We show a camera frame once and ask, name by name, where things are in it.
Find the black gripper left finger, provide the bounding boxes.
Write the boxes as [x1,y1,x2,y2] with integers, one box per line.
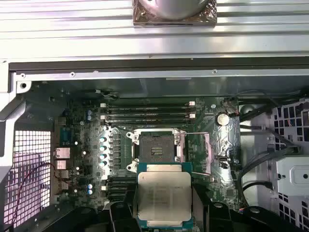
[65,182,138,232]

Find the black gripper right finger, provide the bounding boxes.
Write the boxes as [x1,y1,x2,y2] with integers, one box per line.
[192,184,302,232]

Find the silver CPU with green edge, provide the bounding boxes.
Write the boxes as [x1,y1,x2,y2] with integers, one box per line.
[135,162,194,228]

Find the metal CPU socket cover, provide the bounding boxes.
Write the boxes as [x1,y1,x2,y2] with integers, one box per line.
[176,131,213,176]

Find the silver rear port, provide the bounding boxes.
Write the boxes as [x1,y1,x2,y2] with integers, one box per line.
[55,180,70,191]
[55,170,70,181]
[56,159,69,171]
[55,147,71,160]

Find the silver coin battery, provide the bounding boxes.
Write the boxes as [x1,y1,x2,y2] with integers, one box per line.
[214,113,229,126]

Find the blue rear port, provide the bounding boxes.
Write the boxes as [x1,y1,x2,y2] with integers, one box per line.
[59,127,76,145]

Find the perforated metal disk bay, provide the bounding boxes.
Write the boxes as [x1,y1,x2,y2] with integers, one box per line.
[271,98,309,232]

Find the green PC motherboard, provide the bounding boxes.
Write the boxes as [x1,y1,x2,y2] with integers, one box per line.
[54,95,242,218]

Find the grey metal PC case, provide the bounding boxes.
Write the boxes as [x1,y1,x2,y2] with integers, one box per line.
[0,57,309,232]

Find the looped black cable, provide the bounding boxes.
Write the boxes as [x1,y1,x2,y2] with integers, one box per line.
[237,180,273,209]

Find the CPU socket with metal frame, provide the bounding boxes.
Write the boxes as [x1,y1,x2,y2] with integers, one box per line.
[126,128,188,174]

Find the thin red wire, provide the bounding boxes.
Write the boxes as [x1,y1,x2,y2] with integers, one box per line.
[13,162,71,218]

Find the thick black cable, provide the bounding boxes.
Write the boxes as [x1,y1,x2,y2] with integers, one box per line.
[241,102,276,119]

